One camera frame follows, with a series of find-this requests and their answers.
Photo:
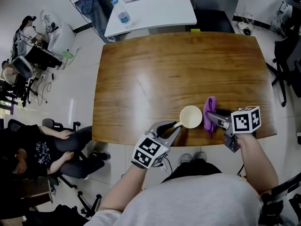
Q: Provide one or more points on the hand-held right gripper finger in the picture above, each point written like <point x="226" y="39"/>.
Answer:
<point x="223" y="112"/>
<point x="217" y="120"/>

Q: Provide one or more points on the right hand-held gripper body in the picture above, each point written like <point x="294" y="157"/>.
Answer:
<point x="244" y="121"/>

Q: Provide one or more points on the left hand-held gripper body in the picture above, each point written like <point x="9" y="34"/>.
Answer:
<point x="149" y="150"/>

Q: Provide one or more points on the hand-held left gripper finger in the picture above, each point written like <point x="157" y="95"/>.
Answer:
<point x="174" y="136"/>
<point x="157" y="125"/>

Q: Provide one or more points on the purple cloth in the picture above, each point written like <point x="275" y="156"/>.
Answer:
<point x="208" y="107"/>

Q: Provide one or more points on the cream ceramic mug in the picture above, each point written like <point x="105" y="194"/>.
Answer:
<point x="190" y="116"/>

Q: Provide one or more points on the person's left forearm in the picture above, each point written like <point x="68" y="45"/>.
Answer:
<point x="127" y="187"/>

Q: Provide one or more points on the person's right forearm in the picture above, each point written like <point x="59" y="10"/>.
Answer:
<point x="256" y="163"/>

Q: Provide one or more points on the person's left shoe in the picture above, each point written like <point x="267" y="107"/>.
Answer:
<point x="185" y="158"/>

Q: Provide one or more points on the person's shoe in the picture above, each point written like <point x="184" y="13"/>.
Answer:
<point x="185" y="158"/>
<point x="200" y="156"/>

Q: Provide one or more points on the person's right shoe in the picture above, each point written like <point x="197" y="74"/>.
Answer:
<point x="200" y="156"/>

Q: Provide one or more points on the person's black trousers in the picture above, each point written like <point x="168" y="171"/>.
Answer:
<point x="195" y="169"/>

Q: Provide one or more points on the person's grey shirt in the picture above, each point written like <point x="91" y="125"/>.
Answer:
<point x="188" y="201"/>

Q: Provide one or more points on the black office chair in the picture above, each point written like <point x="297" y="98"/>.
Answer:
<point x="287" y="60"/>
<point x="91" y="206"/>
<point x="68" y="182"/>

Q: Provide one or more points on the yellow sticky note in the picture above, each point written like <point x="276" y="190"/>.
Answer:
<point x="195" y="30"/>

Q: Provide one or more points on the black backpack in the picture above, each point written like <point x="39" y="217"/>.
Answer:
<point x="58" y="216"/>

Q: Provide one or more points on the green bottle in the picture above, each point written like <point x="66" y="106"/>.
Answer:
<point x="67" y="54"/>

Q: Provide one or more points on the white table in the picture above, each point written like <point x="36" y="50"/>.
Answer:
<point x="164" y="10"/>

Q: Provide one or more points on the clear plastic water bottle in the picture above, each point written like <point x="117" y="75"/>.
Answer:
<point x="123" y="15"/>

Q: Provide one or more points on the brown wooden box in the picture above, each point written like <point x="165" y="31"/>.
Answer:
<point x="35" y="192"/>

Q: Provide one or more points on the white rounded machine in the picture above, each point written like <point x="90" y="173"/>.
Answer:
<point x="61" y="36"/>

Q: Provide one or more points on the black chair frame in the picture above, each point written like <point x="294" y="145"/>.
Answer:
<point x="275" y="201"/>

